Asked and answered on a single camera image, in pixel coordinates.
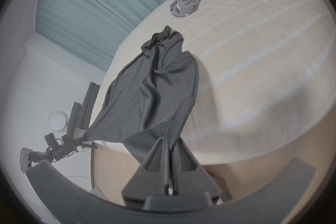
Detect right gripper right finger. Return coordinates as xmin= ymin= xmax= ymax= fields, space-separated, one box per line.
xmin=172 ymin=137 xmax=221 ymax=199

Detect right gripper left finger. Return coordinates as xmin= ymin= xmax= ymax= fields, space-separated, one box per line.
xmin=122 ymin=136 xmax=169 ymax=209

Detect black T-shirt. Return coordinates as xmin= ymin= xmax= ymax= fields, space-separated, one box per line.
xmin=85 ymin=26 xmax=199 ymax=166

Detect bed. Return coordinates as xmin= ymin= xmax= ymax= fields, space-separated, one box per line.
xmin=101 ymin=0 xmax=333 ymax=166

